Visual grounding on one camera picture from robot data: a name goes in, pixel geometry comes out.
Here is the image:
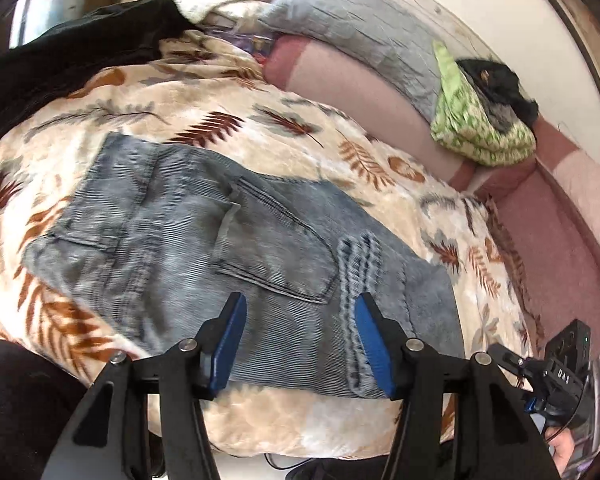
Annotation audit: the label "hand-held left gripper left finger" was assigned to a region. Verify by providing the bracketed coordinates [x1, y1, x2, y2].
[40, 292, 248, 480]

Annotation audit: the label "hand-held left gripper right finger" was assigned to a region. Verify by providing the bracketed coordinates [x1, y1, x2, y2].
[353, 293, 564, 480]

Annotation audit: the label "grey-blue denim pants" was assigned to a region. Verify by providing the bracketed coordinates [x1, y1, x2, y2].
[22, 131, 465, 402]

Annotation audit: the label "person's right hand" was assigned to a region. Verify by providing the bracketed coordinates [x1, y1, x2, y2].
[549, 431, 581, 477]

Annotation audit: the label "person's black trouser leg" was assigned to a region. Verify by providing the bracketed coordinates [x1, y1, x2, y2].
[0, 339, 90, 480]

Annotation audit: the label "green patterned cloth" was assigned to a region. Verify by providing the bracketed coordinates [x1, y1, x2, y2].
[430, 40, 537, 166]

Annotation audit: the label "grey crumpled cloth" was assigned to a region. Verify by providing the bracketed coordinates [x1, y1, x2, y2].
[485, 100, 522, 134]

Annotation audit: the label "cream leaf-print blanket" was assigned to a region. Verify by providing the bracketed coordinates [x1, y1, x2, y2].
[0, 30, 547, 459]

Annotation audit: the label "pink padded bed surround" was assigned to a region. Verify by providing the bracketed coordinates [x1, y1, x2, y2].
[262, 35, 600, 357]

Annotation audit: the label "black crumpled clothes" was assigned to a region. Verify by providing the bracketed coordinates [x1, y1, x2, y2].
[455, 58, 540, 129]

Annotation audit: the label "purple patterned cloth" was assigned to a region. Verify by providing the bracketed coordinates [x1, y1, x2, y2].
[205, 24, 277, 59]

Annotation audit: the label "black garment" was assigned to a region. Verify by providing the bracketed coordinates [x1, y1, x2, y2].
[0, 0, 195, 155]

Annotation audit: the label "grey quilted pillow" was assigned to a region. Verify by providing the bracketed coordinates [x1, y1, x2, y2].
[257, 0, 449, 122]

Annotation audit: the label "white crumpled cloth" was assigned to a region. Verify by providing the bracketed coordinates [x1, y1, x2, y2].
[172, 0, 277, 29]

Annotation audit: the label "black cable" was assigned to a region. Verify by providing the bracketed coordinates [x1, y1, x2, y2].
[264, 452, 333, 472]

